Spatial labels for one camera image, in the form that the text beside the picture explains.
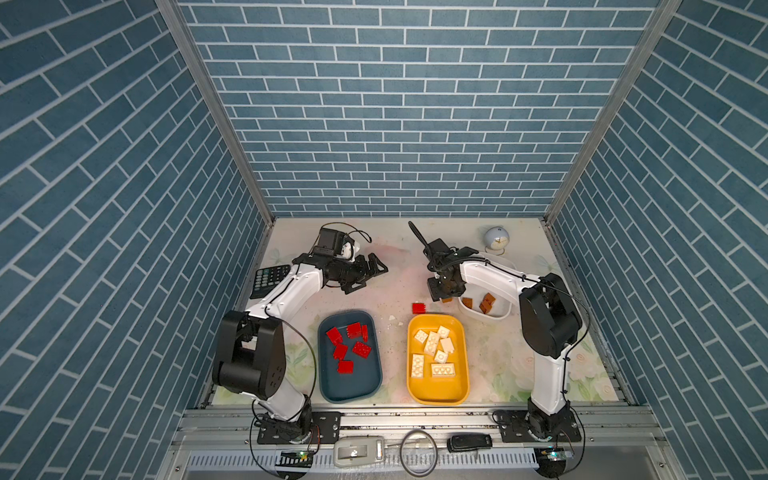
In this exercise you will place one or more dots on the white lego cube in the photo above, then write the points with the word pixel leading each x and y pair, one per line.
pixel 446 345

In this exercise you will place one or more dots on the grey box on rail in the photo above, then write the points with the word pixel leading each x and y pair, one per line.
pixel 358 451

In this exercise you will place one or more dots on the long white lego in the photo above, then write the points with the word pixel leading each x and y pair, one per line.
pixel 443 370

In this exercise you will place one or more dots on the dark teal plastic tray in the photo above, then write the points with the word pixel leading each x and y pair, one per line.
pixel 367 376

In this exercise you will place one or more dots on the white lego top small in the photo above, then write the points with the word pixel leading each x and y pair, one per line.
pixel 421 336

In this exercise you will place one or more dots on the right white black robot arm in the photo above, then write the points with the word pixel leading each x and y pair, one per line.
pixel 550 321

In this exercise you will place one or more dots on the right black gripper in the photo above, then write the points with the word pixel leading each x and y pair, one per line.
pixel 435 293

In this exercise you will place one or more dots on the brown lego front lone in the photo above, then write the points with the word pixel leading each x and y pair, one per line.
pixel 489 298

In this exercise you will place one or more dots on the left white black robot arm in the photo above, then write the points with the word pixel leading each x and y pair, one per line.
pixel 250 355

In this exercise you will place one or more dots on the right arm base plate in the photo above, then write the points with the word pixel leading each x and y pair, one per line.
pixel 519 426

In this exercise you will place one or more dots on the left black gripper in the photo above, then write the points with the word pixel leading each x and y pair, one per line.
pixel 361 273

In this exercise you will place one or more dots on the black calculator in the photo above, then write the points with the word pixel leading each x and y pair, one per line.
pixel 266 279

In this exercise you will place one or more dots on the red lego brick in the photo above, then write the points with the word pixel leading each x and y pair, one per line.
pixel 334 335
pixel 345 367
pixel 362 350

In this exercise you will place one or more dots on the small grey globe ball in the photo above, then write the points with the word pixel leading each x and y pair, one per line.
pixel 496 239

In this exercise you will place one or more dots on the brown lego side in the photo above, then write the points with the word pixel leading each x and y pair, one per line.
pixel 484 307

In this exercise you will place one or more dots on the long white lego brick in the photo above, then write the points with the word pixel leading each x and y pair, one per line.
pixel 431 344

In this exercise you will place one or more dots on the black remote on rail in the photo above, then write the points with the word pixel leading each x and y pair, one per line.
pixel 467 442

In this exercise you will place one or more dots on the yellow plastic tray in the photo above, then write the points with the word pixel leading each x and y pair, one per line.
pixel 439 391

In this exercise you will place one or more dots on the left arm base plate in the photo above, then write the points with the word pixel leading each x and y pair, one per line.
pixel 318 427

